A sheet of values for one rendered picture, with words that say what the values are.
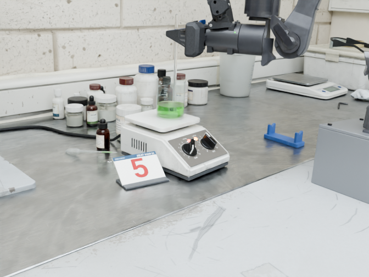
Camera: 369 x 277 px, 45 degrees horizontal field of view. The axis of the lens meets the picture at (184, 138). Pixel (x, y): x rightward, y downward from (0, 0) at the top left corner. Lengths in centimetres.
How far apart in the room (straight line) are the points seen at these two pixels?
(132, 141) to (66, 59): 48
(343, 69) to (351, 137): 106
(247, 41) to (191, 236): 38
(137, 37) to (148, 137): 62
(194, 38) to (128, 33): 64
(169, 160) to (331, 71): 116
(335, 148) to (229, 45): 27
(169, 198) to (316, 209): 25
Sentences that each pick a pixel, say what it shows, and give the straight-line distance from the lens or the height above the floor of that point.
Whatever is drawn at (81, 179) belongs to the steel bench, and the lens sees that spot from 87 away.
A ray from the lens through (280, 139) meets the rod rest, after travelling 112.
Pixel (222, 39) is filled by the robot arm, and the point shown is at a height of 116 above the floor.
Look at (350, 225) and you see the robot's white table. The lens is 77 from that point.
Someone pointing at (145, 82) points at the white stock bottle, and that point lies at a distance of 131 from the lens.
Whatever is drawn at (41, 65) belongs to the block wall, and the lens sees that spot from 131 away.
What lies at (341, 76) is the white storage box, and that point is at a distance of 190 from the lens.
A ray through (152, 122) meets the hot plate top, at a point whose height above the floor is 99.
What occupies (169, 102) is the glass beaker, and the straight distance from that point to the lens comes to 92.
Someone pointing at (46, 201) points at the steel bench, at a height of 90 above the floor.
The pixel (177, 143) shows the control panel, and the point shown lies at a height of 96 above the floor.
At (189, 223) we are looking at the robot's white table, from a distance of 71.
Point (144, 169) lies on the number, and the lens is 86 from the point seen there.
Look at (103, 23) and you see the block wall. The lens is 139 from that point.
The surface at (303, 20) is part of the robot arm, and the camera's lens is 85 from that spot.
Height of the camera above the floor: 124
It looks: 18 degrees down
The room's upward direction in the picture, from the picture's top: 3 degrees clockwise
